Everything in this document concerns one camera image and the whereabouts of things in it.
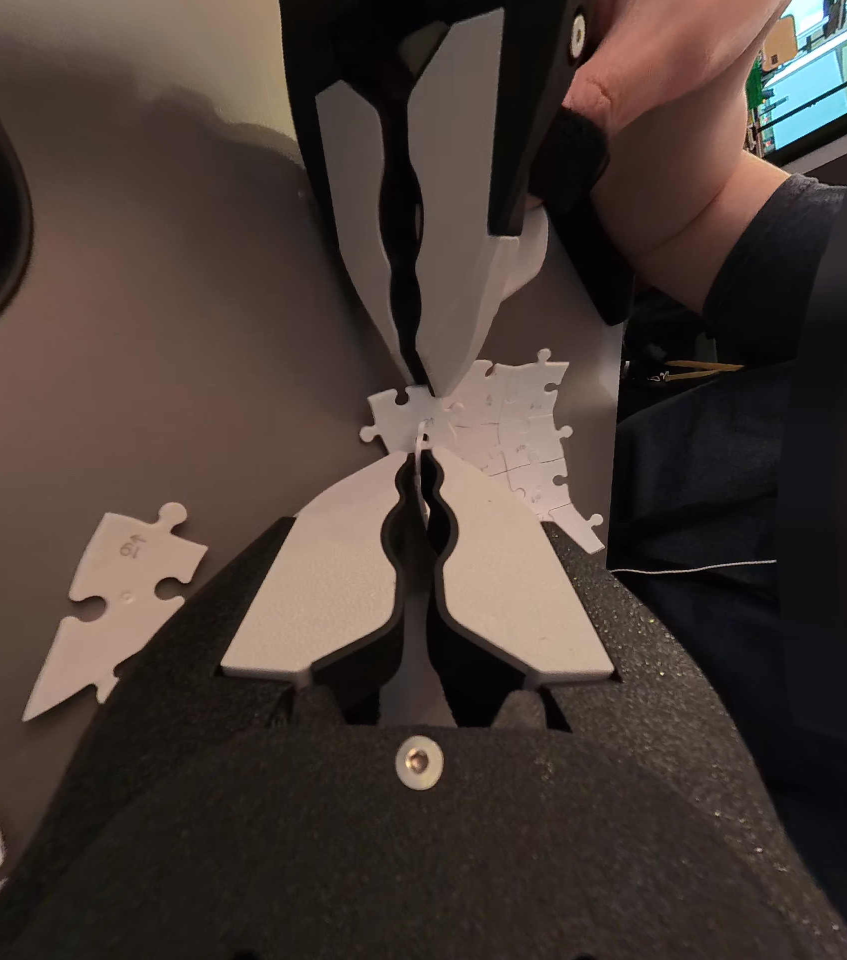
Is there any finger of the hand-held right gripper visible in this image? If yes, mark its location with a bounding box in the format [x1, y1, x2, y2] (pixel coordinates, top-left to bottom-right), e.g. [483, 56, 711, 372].
[314, 78, 432, 384]
[409, 8, 512, 394]

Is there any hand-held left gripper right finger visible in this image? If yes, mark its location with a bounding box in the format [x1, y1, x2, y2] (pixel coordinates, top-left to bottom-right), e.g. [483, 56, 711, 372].
[424, 447, 620, 688]

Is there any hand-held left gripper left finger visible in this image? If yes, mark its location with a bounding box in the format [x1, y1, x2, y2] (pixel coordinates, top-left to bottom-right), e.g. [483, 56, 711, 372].
[220, 450, 419, 687]

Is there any assembled white puzzle section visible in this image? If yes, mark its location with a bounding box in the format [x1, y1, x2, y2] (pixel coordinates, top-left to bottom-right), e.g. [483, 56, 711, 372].
[359, 348, 606, 553]

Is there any white puzzle piece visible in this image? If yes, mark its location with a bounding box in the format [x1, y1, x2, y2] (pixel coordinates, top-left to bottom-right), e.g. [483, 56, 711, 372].
[359, 383, 458, 454]

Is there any person's right forearm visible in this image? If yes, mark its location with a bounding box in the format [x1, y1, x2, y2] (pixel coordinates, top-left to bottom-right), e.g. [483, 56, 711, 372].
[601, 143, 795, 312]

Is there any scattered loose puzzle pieces group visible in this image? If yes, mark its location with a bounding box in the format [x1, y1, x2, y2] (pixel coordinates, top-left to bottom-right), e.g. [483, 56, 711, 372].
[0, 503, 210, 916]

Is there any person's right hand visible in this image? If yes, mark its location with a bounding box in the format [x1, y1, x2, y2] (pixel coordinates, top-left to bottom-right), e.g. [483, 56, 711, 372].
[562, 0, 794, 214]

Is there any white drawstring cord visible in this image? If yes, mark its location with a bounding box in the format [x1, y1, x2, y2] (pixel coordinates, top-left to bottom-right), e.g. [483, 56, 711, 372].
[611, 557, 779, 580]

